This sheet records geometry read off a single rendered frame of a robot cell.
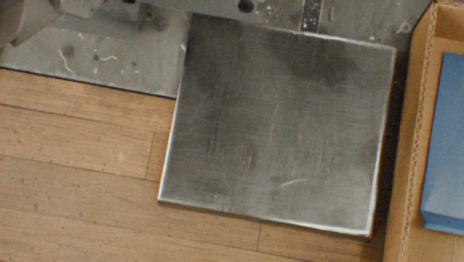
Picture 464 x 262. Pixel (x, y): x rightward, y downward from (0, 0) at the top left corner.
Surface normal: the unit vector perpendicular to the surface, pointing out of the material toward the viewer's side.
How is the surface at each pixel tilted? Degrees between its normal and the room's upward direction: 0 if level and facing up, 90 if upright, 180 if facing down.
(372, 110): 0
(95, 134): 0
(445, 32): 90
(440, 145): 0
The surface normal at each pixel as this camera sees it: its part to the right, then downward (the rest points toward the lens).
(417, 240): 0.05, -0.25
